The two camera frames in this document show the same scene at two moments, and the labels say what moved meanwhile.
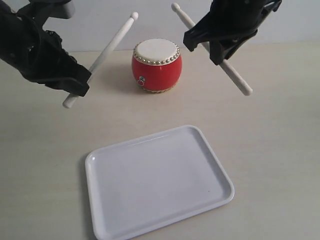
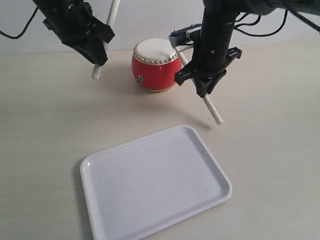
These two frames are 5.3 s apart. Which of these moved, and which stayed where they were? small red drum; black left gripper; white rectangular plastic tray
Moved: black left gripper
Stayed: small red drum; white rectangular plastic tray
